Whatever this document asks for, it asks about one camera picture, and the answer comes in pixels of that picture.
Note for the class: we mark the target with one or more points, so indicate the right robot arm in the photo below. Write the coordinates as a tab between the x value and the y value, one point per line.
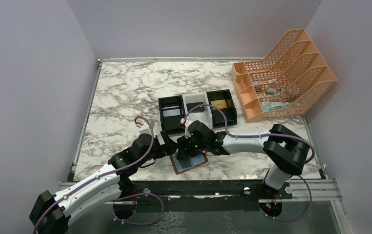
287	150

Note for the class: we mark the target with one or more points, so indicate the black VIP card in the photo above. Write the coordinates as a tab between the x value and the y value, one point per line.
198	105

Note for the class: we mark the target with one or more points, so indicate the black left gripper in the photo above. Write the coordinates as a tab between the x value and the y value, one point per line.
166	149

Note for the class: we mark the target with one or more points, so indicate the brown leather card holder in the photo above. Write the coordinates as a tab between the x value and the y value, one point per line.
183	165

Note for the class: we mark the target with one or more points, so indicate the black and white card tray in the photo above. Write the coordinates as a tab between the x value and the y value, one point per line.
206	107

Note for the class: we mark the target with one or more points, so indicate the gold card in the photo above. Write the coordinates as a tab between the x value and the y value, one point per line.
220	104

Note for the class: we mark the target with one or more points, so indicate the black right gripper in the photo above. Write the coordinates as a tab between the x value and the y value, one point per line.
183	142

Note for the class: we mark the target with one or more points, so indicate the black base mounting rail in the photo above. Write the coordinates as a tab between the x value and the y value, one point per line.
198	196

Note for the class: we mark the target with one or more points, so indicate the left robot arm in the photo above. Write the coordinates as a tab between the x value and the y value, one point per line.
54	213

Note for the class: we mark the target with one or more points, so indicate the peach plastic desk organizer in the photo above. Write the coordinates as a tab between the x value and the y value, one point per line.
288	82

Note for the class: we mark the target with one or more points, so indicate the white card in tray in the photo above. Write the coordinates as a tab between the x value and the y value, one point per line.
171	111

